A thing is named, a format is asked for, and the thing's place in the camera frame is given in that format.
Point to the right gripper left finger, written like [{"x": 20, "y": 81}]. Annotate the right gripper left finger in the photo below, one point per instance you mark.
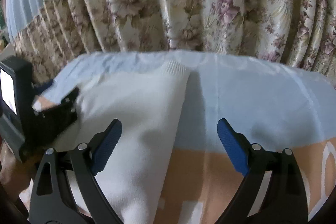
[{"x": 52, "y": 200}]

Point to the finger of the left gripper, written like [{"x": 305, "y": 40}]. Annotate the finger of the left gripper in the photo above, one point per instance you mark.
[{"x": 65, "y": 110}]

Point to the white knit sweater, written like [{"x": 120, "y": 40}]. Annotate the white knit sweater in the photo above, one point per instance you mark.
[{"x": 148, "y": 106}]

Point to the peach and blue blanket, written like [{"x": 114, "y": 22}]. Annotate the peach and blue blanket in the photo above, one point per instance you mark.
[{"x": 271, "y": 104}]

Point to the floral curtain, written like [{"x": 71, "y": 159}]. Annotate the floral curtain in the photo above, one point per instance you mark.
[{"x": 51, "y": 33}]

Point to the person's left hand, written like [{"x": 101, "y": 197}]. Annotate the person's left hand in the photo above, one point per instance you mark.
[{"x": 15, "y": 175}]

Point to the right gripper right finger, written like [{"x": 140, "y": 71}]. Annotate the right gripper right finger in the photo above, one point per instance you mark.
[{"x": 285, "y": 198}]

